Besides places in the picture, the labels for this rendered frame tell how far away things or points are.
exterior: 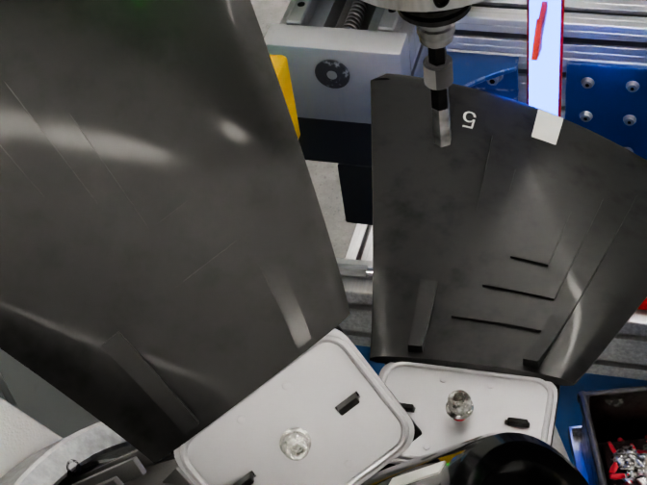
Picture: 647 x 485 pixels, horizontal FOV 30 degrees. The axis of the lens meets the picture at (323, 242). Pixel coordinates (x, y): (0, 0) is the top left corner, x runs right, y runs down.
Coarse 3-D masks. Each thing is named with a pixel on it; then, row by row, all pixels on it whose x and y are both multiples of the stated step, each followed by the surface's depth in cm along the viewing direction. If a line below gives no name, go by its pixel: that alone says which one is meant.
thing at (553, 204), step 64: (384, 128) 74; (512, 128) 75; (576, 128) 77; (384, 192) 70; (448, 192) 70; (512, 192) 70; (576, 192) 71; (640, 192) 73; (384, 256) 67; (448, 256) 67; (512, 256) 66; (576, 256) 67; (640, 256) 68; (384, 320) 64; (448, 320) 63; (512, 320) 63; (576, 320) 63
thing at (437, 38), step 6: (450, 24) 41; (420, 30) 42; (426, 30) 41; (432, 30) 41; (438, 30) 41; (444, 30) 41; (450, 30) 41; (420, 36) 42; (426, 36) 42; (432, 36) 41; (438, 36) 41; (444, 36) 41; (450, 36) 42; (426, 42) 42; (432, 42) 42; (438, 42) 42; (444, 42) 42; (450, 42) 42; (432, 48) 42
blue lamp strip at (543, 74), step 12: (540, 0) 81; (552, 0) 81; (552, 12) 82; (552, 24) 82; (552, 36) 83; (552, 48) 84; (540, 60) 85; (552, 60) 85; (540, 72) 86; (552, 72) 86; (540, 84) 86; (552, 84) 86; (540, 96) 87; (552, 96) 87; (540, 108) 88; (552, 108) 88
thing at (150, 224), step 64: (0, 0) 47; (64, 0) 48; (128, 0) 49; (192, 0) 50; (0, 64) 47; (64, 64) 48; (128, 64) 48; (192, 64) 49; (256, 64) 50; (0, 128) 47; (64, 128) 48; (128, 128) 48; (192, 128) 49; (256, 128) 50; (0, 192) 47; (64, 192) 48; (128, 192) 48; (192, 192) 49; (256, 192) 50; (0, 256) 48; (64, 256) 48; (128, 256) 49; (192, 256) 49; (256, 256) 50; (320, 256) 50; (0, 320) 48; (64, 320) 49; (128, 320) 49; (192, 320) 49; (256, 320) 50; (320, 320) 50; (64, 384) 49; (128, 384) 50; (192, 384) 50; (256, 384) 50
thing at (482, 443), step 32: (448, 448) 50; (480, 448) 49; (512, 448) 50; (544, 448) 52; (384, 480) 51; (448, 480) 47; (480, 480) 48; (512, 480) 51; (544, 480) 52; (576, 480) 52
